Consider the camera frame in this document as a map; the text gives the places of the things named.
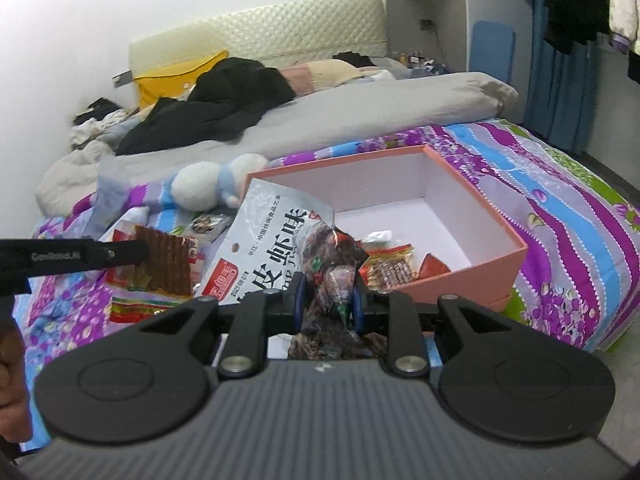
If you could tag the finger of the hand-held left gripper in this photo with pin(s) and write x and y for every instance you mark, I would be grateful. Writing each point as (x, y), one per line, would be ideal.
(127, 253)

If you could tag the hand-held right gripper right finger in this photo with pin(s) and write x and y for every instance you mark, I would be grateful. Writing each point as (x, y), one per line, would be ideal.
(357, 305)

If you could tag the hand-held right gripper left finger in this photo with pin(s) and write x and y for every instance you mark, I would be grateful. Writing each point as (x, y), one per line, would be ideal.
(299, 290)

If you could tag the clear packet of brown strips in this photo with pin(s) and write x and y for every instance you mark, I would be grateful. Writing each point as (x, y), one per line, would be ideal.
(390, 267)
(165, 265)

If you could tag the large white snack packet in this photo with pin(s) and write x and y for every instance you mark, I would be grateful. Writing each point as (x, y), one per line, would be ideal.
(270, 250)

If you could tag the red shiny snack packet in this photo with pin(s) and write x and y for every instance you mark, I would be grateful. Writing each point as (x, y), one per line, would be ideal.
(432, 265)

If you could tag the pink cardboard box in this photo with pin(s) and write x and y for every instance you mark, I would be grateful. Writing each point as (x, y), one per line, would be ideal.
(400, 185)

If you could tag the person's left hand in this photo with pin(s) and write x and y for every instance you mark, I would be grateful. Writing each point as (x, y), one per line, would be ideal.
(12, 385)

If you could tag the red yellow striped snack packet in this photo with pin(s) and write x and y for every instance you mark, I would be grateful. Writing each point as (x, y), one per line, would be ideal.
(135, 310)

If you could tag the clear plastic bag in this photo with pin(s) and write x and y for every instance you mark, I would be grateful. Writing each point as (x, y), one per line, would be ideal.
(115, 185)

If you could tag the white and blue plush toy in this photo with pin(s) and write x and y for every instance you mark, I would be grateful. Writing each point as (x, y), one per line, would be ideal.
(200, 185)

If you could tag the light blue cloth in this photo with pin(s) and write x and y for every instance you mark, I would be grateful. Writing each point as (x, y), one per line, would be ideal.
(117, 130)

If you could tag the pile of clothes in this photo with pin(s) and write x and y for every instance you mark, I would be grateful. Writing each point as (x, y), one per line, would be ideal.
(95, 122)

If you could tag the yellow pillow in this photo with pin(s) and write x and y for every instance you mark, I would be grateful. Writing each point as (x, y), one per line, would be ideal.
(165, 80)

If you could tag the black jacket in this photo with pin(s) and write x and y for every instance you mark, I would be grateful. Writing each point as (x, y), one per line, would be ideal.
(220, 100)

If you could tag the grey duvet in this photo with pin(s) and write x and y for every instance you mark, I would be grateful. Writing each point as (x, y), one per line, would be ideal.
(375, 110)

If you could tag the pink pillow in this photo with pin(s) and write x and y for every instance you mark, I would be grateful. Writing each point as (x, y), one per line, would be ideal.
(300, 77)

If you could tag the beige pillow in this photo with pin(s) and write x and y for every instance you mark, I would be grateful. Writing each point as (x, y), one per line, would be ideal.
(332, 71)

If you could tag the white and blue cloth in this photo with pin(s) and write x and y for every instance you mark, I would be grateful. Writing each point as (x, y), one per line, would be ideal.
(380, 76)

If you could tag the black cloth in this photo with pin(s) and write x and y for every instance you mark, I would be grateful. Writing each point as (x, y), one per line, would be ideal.
(352, 58)

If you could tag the group of small bottles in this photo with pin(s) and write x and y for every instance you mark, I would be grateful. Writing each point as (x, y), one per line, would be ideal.
(412, 57)

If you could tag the cream quilted headboard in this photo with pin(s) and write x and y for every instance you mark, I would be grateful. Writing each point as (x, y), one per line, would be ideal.
(300, 25)

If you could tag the blue curtain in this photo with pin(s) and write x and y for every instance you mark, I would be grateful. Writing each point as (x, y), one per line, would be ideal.
(555, 100)

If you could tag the blue padded board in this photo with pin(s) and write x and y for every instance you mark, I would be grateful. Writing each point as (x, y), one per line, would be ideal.
(492, 50)

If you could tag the hanging dark clothes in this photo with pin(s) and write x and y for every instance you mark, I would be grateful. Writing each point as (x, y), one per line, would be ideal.
(570, 5)

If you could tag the white puffer jacket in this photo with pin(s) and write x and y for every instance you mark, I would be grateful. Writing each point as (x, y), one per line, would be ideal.
(625, 5)

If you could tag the grey wall plate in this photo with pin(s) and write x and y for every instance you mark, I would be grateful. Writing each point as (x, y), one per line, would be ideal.
(122, 79)

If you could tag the black wall socket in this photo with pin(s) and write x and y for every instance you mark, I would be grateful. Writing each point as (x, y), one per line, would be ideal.
(427, 24)

